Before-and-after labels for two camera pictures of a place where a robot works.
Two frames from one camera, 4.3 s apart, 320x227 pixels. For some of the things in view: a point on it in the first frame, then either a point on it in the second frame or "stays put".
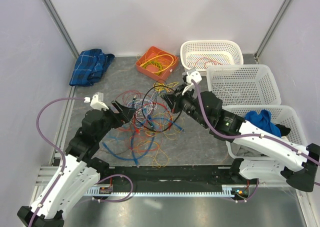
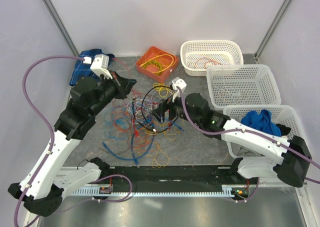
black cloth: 284,130 stays put
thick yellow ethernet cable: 157,56 stays put
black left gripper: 124,116 → 124,86
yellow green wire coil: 160,66 stays put
